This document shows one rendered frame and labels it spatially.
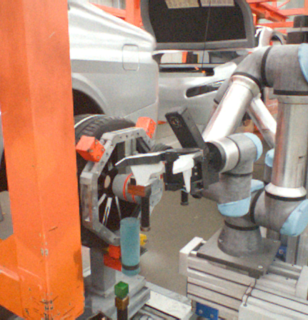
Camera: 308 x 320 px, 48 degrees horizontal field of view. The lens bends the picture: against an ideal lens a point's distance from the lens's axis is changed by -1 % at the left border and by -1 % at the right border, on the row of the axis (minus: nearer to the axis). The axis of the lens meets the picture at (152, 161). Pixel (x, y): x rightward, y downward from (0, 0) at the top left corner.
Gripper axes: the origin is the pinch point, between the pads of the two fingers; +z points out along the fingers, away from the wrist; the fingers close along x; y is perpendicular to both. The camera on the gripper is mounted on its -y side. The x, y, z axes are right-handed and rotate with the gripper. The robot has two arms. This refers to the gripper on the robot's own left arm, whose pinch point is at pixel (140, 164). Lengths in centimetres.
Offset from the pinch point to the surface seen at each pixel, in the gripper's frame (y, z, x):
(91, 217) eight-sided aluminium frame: 34, -37, 79
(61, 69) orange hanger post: -23, -16, 51
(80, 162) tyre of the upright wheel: 11, -38, 84
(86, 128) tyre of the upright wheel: -2, -46, 88
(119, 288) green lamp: 52, -26, 49
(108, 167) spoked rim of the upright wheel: 18, -58, 92
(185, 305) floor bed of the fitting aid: 106, -94, 84
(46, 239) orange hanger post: 28, -6, 55
